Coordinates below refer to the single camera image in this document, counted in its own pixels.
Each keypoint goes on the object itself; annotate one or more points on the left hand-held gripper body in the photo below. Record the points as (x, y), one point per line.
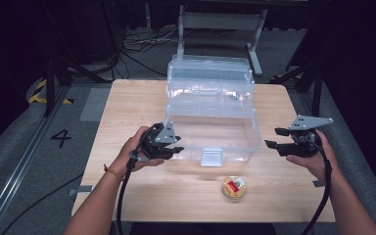
(164, 135)

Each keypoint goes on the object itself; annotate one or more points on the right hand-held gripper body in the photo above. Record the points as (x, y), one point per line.
(303, 137)

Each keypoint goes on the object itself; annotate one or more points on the clear plastic storage box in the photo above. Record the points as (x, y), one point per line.
(212, 130)

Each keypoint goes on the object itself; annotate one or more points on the person's right hand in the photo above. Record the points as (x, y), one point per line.
(319, 161)

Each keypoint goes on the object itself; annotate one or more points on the person's left hand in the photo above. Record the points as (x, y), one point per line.
(129, 153)

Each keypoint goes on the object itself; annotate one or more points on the black tripod stand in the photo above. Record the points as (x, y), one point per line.
(50, 84)
(316, 91)

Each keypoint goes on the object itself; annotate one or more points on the grey tape piece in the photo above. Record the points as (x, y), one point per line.
(81, 190)

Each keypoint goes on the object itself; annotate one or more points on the grey metal stand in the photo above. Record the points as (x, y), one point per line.
(222, 21)

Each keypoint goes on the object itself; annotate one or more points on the yellow black floor tape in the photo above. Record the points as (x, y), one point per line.
(40, 94)

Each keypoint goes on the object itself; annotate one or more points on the metal floor rail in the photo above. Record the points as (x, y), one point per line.
(19, 169)

